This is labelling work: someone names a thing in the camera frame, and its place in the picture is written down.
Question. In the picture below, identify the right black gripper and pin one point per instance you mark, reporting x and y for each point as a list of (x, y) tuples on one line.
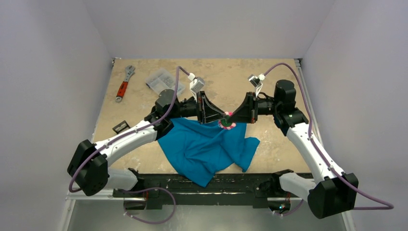
[(251, 106)]

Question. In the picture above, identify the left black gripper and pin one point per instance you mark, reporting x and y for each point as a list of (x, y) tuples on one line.
[(210, 113)]

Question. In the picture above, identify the pink flower brooch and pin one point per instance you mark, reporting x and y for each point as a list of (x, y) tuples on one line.
[(225, 123)]

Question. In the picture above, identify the blue t-shirt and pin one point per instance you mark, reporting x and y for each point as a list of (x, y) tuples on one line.
[(198, 151)]

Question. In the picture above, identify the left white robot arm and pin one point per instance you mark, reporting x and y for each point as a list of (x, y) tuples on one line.
[(90, 167)]

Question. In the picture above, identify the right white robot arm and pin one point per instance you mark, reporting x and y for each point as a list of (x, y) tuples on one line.
[(329, 192)]

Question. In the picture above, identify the clear plastic organizer box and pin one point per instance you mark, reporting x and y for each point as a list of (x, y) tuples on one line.
[(161, 80)]

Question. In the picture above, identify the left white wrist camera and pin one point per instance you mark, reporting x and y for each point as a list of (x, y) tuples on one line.
[(196, 84)]

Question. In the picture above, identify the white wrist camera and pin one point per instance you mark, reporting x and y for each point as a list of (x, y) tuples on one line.
[(257, 82), (196, 84)]

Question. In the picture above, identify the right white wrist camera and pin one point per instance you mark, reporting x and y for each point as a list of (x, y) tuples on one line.
[(257, 82)]

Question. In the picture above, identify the small black square frame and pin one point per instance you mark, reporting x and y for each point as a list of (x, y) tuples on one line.
[(122, 126)]

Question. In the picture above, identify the red handled adjustable wrench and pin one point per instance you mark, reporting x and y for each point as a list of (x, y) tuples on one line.
[(129, 71)]

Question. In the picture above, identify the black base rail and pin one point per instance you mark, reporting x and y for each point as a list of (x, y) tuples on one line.
[(257, 190)]

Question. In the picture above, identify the aluminium frame rail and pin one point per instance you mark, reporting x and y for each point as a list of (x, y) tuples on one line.
[(194, 212)]

